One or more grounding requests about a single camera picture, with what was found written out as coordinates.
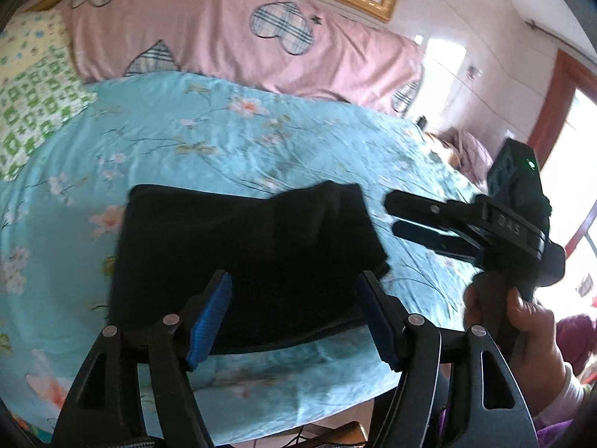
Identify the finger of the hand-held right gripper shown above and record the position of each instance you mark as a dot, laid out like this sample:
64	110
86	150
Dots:
415	205
429	240

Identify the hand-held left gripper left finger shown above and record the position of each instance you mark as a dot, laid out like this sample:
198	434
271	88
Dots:
210	322

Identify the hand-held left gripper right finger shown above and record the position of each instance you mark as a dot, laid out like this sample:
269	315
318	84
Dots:
378	317

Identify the black pants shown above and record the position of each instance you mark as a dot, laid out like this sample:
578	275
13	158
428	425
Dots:
233	242

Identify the person's right forearm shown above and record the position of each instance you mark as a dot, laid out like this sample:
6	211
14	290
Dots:
566	392

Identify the person's right hand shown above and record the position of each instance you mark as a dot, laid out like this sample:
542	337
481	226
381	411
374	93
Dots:
541	345

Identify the lilac cloth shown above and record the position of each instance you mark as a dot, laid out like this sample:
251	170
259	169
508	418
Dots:
466	154

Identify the black charger plug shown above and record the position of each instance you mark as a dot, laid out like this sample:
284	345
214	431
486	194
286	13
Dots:
421	122

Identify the blue floral bed sheet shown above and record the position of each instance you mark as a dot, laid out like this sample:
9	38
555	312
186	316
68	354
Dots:
186	140

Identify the pink quilt with plaid hearts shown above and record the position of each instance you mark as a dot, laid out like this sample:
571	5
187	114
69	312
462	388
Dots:
210	32

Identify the green checked pillow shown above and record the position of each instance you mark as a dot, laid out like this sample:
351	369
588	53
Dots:
32	102

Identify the yellow patterned pillow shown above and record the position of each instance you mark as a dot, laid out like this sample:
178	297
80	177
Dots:
32	37

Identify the red wooden door frame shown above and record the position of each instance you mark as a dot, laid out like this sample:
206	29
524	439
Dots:
555	102

